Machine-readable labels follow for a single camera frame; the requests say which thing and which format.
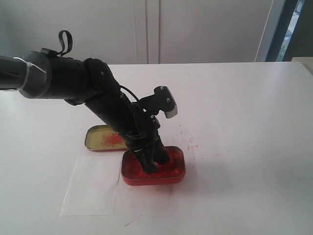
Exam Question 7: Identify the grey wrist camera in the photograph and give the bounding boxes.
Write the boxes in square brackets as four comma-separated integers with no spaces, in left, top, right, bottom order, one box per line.
[138,86,178,119]

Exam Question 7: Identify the white cabinet doors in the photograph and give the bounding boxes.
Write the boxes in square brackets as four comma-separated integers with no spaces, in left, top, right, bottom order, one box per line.
[0,0,284,64]

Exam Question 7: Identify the white paper sheet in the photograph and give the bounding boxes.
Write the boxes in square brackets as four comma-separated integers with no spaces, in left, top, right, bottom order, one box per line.
[60,154,121,216]

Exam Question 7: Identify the dark window frame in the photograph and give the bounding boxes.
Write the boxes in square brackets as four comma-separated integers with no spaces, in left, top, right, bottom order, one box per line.
[265,0,313,62]

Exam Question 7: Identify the beige box corner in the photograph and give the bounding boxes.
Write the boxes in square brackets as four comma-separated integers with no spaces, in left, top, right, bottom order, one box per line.
[291,57,313,75]

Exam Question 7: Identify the red ink pad tin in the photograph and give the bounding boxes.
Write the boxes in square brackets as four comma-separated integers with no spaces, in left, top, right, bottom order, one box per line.
[121,146,186,186]

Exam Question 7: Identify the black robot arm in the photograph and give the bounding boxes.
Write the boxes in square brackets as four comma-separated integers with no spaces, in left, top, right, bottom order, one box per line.
[0,51,177,174]

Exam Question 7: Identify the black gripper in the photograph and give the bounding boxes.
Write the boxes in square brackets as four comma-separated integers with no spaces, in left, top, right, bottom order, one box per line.
[117,102,170,174]

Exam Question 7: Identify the gold tin lid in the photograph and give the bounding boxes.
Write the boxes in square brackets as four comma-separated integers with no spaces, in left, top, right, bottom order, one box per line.
[85,125,128,152]

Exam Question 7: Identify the black cable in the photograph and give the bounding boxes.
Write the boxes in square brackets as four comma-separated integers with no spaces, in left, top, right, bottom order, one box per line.
[58,29,74,58]

